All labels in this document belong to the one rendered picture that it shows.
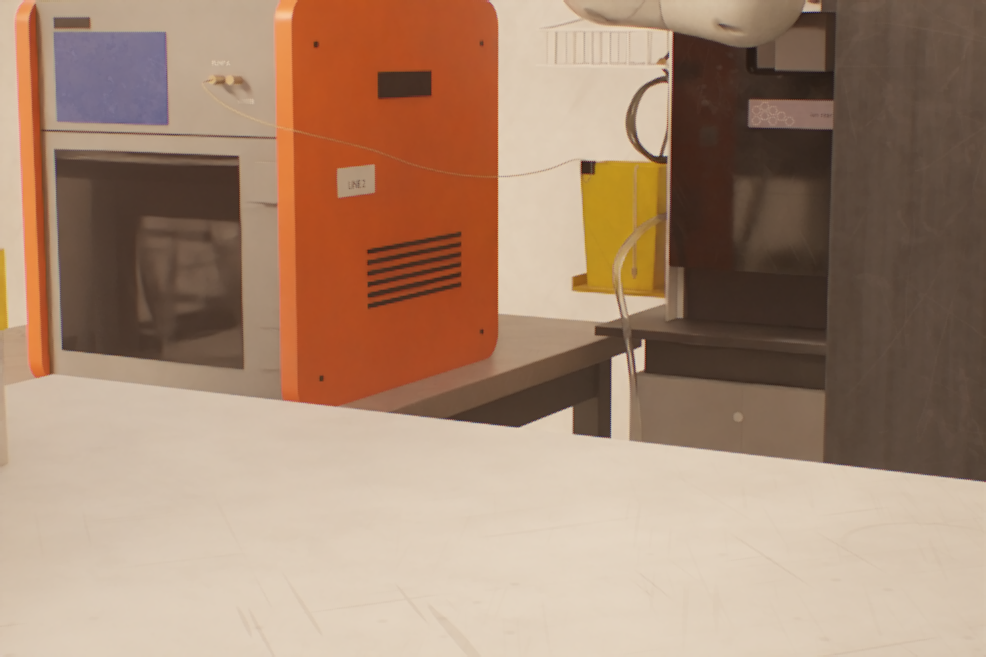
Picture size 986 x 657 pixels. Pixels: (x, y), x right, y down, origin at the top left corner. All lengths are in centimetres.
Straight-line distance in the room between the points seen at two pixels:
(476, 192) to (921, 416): 100
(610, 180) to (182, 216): 65
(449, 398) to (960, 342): 89
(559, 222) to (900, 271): 243
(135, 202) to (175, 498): 119
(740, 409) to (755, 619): 158
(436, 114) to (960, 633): 149
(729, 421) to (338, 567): 156
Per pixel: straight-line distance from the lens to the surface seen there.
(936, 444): 123
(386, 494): 77
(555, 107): 361
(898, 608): 64
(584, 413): 242
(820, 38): 213
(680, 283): 231
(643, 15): 163
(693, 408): 222
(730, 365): 221
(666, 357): 224
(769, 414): 218
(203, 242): 190
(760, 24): 159
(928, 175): 121
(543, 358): 218
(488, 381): 206
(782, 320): 226
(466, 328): 212
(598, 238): 234
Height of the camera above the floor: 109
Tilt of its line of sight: 9 degrees down
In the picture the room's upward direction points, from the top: straight up
